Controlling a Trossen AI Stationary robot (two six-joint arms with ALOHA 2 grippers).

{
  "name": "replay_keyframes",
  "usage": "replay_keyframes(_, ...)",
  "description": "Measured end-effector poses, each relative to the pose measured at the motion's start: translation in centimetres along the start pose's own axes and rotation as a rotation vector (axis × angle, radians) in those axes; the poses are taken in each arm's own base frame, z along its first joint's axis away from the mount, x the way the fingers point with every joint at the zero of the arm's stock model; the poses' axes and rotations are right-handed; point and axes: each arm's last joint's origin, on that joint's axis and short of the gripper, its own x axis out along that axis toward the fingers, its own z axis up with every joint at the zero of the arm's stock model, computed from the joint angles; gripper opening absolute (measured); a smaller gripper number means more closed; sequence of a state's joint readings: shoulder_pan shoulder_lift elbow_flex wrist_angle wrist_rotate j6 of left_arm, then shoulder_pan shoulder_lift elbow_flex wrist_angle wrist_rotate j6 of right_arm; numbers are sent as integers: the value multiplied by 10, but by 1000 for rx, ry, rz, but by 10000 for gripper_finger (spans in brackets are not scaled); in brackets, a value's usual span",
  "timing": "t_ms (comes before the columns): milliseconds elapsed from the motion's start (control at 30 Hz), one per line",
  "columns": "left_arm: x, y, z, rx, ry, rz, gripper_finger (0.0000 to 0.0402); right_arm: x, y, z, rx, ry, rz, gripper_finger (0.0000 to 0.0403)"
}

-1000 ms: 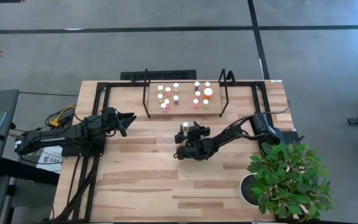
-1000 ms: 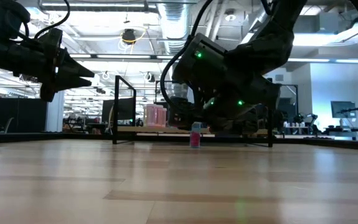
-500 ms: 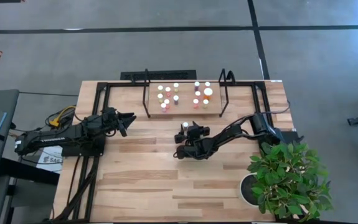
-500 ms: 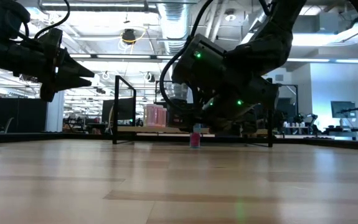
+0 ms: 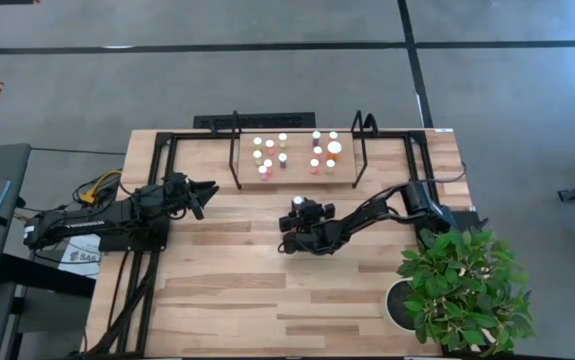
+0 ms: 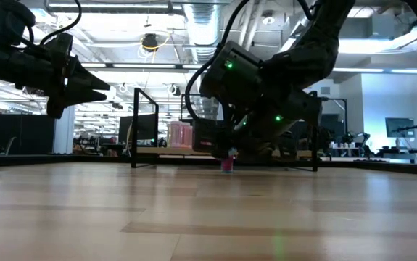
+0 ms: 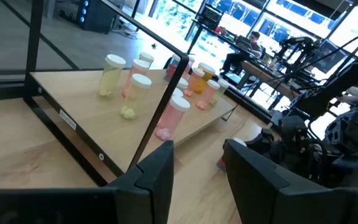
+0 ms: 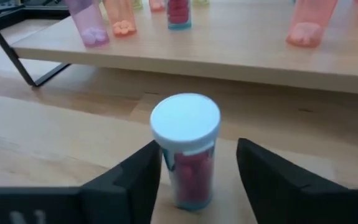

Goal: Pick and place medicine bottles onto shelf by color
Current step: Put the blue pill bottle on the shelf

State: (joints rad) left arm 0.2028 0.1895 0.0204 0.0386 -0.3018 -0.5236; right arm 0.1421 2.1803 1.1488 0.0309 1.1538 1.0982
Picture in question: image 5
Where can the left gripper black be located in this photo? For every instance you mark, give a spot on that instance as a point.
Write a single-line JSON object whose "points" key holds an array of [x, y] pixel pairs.
{"points": [[177, 192]]}

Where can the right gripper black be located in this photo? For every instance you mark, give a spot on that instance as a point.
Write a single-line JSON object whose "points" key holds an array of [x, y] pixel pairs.
{"points": [[312, 215]]}

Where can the purple medicine bottle white cap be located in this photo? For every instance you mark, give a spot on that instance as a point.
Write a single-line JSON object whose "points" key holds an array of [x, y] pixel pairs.
{"points": [[298, 200], [282, 157]]}

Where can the red medicine bottle white cap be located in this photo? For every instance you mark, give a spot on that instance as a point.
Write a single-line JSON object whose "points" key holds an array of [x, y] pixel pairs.
{"points": [[318, 149], [314, 162]]}

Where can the pink medicine bottle white cap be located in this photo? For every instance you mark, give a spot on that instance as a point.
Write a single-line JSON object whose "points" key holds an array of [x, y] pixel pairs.
{"points": [[268, 162], [269, 143], [263, 169]]}

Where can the large orange medicine bottle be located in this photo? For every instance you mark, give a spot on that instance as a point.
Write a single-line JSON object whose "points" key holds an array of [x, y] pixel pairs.
{"points": [[334, 147]]}

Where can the brown medicine bottle white cap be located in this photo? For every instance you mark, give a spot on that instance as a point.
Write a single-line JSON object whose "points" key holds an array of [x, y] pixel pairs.
{"points": [[316, 134]]}

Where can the orange medicine bottle white cap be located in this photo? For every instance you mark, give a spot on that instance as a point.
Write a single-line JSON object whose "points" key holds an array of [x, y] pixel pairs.
{"points": [[333, 134]]}

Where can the yellow medicine bottle white cap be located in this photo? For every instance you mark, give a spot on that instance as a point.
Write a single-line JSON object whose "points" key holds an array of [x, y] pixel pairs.
{"points": [[282, 136]]}

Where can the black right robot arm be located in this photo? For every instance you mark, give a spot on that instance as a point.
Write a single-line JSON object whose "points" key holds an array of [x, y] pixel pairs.
{"points": [[367, 212]]}

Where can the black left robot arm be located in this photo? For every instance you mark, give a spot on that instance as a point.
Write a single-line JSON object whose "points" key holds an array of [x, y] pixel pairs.
{"points": [[92, 220]]}

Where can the wooden shelf black metal legs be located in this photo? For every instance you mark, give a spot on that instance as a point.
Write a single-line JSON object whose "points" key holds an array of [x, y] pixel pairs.
{"points": [[299, 165]]}

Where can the black perforated strip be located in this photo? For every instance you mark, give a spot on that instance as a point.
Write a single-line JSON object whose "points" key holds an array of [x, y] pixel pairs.
{"points": [[267, 120]]}

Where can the white printed paper sheet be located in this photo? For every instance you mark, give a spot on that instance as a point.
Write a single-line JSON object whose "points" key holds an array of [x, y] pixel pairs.
{"points": [[79, 265]]}

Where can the green potted plant white pot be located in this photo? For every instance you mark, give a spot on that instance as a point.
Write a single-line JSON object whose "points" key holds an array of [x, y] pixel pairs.
{"points": [[462, 290]]}

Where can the black crossbar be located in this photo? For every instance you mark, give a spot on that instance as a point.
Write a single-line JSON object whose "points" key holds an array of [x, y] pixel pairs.
{"points": [[47, 277]]}

